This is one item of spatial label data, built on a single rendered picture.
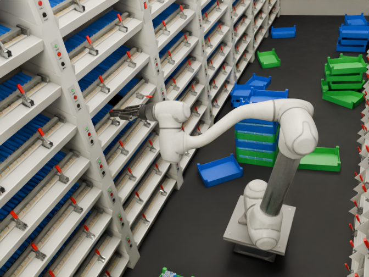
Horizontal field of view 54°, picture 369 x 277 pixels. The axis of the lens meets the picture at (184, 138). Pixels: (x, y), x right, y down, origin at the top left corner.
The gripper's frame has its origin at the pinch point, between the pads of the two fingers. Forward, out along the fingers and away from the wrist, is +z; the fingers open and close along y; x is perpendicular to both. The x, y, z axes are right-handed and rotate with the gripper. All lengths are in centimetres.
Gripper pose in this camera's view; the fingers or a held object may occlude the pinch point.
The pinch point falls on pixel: (116, 112)
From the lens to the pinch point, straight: 190.1
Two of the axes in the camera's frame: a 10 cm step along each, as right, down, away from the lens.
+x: -2.8, -8.0, -5.3
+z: -8.7, -0.1, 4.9
